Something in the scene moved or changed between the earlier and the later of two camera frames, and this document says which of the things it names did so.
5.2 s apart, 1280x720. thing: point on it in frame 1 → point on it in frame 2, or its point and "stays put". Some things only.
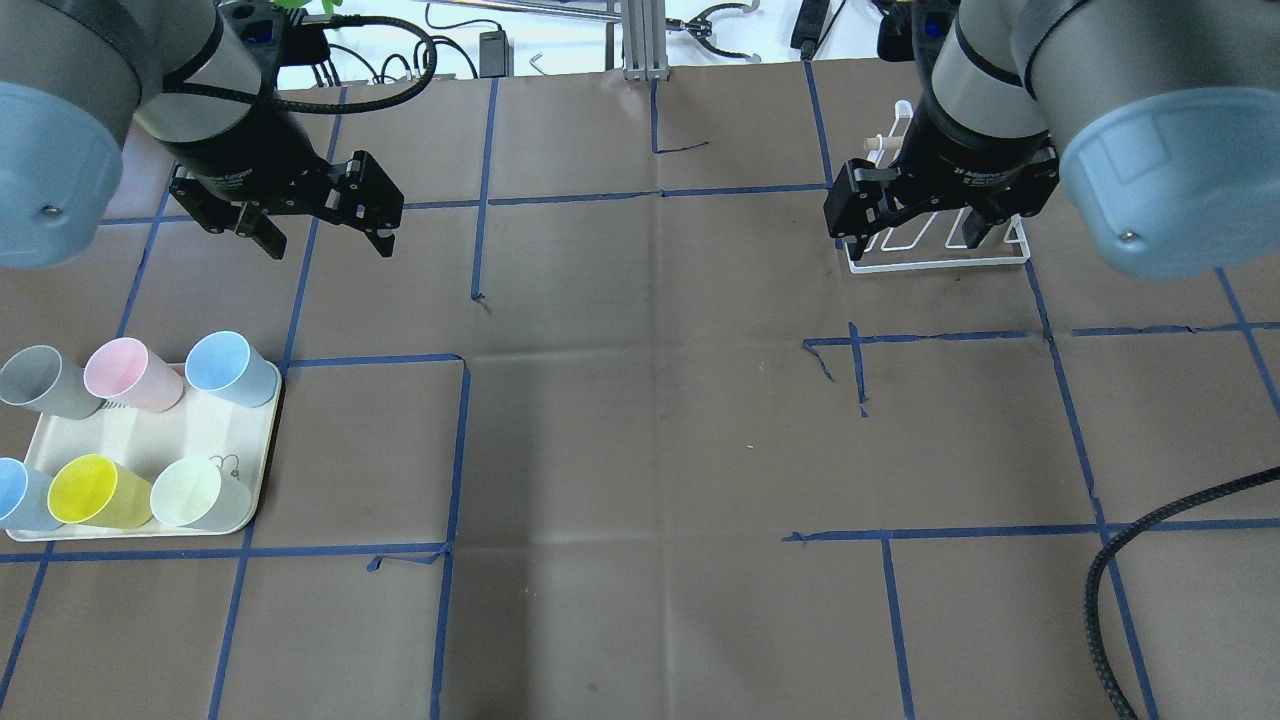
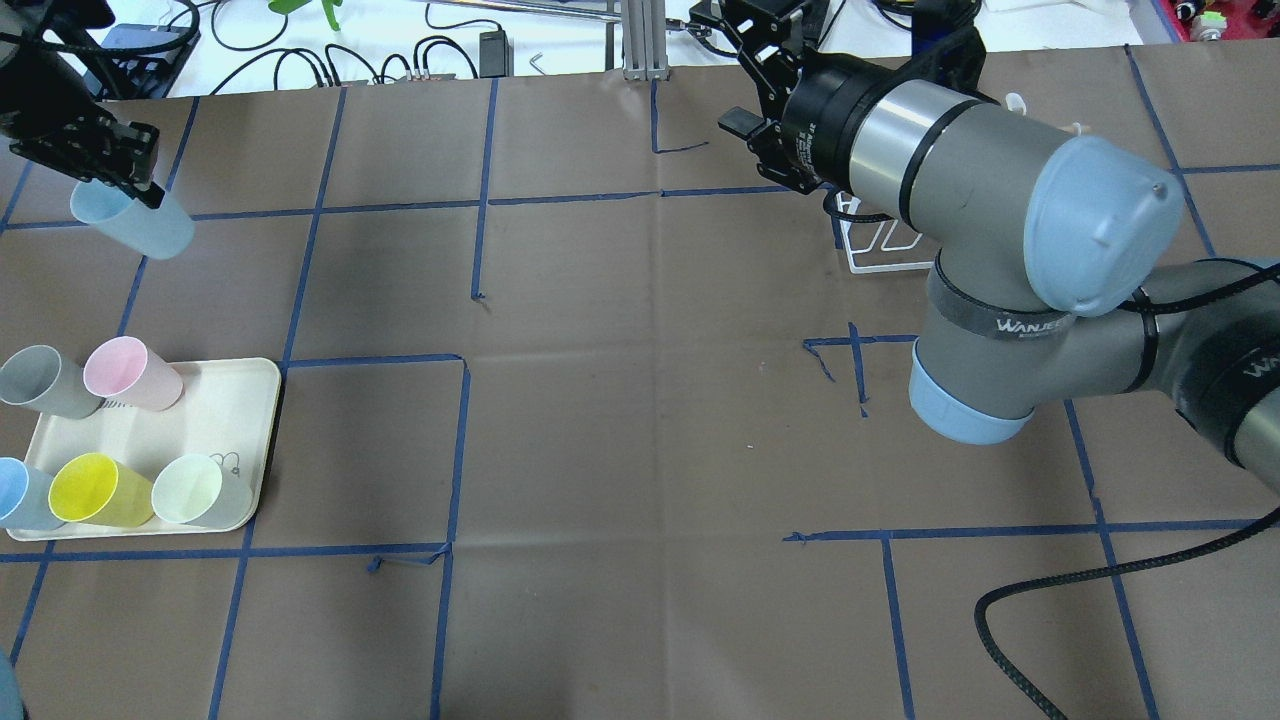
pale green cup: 194,493 stays put
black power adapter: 496,53 stays put
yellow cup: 89,489 stays put
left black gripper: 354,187 → 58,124
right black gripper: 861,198 → 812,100
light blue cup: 227,364 → 164,233
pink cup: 127,375 stays put
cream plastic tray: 200,426 stays put
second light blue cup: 24,497 stays put
